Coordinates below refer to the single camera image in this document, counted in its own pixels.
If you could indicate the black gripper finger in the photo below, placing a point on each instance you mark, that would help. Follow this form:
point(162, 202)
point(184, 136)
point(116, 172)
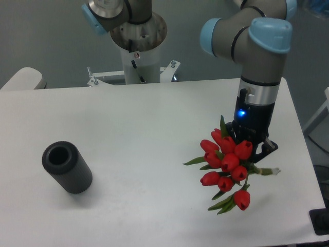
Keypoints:
point(267, 148)
point(230, 130)

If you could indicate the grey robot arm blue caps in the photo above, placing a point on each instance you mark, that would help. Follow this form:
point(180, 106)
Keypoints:
point(258, 38)

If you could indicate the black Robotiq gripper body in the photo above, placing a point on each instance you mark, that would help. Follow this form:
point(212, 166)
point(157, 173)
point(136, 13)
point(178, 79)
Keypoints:
point(251, 122)

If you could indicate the white frame at right edge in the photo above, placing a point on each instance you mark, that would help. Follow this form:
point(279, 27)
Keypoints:
point(317, 117)

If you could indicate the red tulip bouquet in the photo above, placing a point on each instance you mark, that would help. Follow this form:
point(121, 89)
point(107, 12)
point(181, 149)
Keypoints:
point(228, 164)

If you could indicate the blue item in clear container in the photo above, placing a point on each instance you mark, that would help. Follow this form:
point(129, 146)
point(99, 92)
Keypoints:
point(318, 8)

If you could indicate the black ribbed cylindrical vase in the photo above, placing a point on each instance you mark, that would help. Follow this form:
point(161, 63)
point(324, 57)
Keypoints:
point(63, 161)

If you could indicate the black box at table edge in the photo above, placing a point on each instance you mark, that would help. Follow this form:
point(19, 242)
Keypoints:
point(319, 219)

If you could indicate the beige chair back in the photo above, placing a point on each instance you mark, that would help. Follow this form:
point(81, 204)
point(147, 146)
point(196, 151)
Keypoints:
point(26, 78)

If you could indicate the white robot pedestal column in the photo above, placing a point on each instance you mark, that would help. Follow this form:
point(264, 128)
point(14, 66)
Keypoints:
point(140, 42)

